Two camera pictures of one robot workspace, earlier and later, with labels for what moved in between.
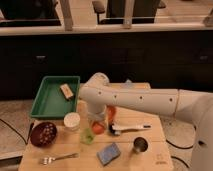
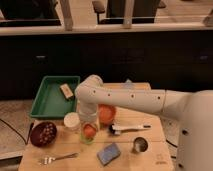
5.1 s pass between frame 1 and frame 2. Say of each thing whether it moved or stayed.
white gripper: moved
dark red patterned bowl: stayed
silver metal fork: stayed
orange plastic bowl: stayed
